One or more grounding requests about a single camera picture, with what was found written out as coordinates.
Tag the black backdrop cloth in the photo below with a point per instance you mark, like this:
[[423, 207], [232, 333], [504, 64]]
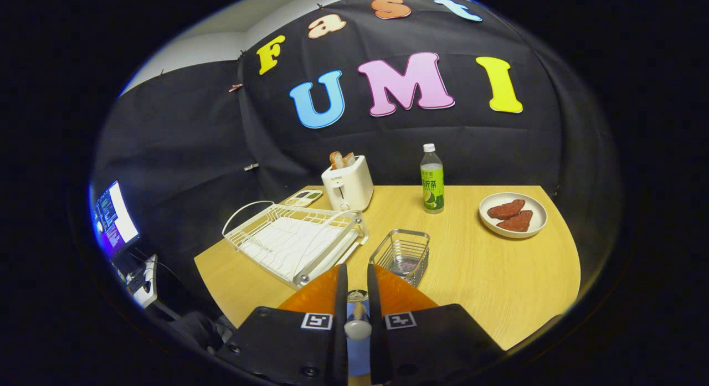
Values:
[[471, 148]]

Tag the green label drink bottle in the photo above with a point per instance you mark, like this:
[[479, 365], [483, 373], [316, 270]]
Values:
[[432, 186]]

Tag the light blue plate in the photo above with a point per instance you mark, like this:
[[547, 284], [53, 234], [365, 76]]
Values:
[[359, 355]]

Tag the toasted bread slice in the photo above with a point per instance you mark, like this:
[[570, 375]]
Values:
[[349, 159], [336, 160]]

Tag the white compartment condiment dish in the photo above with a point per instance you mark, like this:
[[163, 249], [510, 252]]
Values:
[[303, 198]]

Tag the red meat piece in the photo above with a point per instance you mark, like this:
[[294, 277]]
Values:
[[516, 222], [505, 210]]

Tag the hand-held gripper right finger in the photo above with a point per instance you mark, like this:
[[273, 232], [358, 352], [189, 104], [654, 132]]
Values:
[[375, 347]]

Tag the lit computer monitor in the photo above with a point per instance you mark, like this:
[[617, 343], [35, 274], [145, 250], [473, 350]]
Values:
[[116, 217]]

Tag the silver spoon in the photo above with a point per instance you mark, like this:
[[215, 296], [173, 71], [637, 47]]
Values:
[[358, 328]]

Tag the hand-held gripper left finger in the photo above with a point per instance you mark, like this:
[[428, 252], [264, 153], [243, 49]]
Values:
[[342, 353]]

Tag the white toaster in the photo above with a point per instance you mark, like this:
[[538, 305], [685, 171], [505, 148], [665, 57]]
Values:
[[349, 186]]

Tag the white side desk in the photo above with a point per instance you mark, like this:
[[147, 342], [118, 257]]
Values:
[[148, 294]]

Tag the white round plate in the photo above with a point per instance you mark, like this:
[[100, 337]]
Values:
[[537, 206]]

